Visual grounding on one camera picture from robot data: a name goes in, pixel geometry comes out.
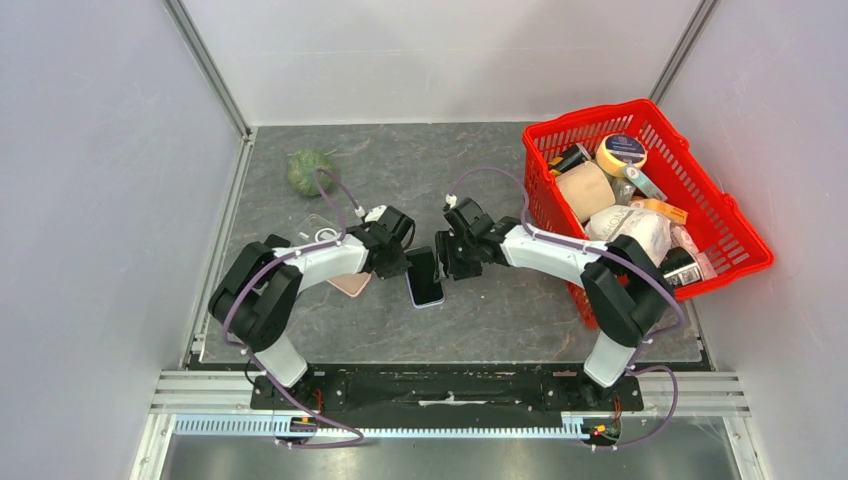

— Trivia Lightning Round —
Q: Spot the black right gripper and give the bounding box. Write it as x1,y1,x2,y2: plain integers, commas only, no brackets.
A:
434,229,483,282

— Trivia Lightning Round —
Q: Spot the lilac phone case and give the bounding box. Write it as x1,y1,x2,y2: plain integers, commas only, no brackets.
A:
405,246,446,311

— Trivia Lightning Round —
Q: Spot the clear magsafe phone case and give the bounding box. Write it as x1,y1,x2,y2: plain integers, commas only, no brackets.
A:
294,214,344,246

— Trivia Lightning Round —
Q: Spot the red plastic basket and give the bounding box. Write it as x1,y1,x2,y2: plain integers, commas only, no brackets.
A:
522,99,774,302

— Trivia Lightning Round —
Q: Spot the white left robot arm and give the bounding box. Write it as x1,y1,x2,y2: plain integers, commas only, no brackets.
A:
208,205,415,409

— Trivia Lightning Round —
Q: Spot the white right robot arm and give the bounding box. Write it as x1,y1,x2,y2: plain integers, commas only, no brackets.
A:
436,195,676,409

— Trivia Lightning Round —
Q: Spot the pink phone case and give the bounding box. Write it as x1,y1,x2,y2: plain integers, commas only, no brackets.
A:
328,273,372,298

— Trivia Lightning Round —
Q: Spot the green felt ball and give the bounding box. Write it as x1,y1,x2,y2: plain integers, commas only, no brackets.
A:
286,149,335,197

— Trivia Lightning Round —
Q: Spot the black yellow tool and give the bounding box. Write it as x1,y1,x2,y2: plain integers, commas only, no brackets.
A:
548,142,592,177

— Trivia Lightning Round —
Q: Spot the yellow masking tape roll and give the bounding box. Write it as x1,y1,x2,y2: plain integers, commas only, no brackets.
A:
595,133,648,177

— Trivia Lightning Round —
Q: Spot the teal white small packet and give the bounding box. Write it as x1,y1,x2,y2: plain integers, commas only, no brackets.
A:
622,165,668,202

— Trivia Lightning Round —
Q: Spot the white wrapped package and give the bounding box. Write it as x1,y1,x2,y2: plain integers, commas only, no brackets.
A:
584,205,671,266

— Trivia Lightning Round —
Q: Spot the orange small box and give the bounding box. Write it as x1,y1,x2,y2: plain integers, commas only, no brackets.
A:
629,198,689,225

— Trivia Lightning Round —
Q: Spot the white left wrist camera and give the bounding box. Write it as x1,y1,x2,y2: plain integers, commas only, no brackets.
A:
355,204,388,223

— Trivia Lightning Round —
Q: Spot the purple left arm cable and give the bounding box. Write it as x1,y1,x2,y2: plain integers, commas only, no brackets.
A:
221,166,367,450

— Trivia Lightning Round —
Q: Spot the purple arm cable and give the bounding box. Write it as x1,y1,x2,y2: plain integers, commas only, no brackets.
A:
449,165,688,452
221,166,367,450

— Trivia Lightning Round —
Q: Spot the black mounting base plate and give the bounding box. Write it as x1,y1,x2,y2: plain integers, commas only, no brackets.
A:
290,363,644,429

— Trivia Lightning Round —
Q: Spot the grey slotted cable duct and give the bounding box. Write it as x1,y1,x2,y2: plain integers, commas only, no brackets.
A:
173,414,586,440

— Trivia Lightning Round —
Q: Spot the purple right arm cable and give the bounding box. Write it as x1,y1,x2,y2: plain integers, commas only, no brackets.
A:
449,165,688,452

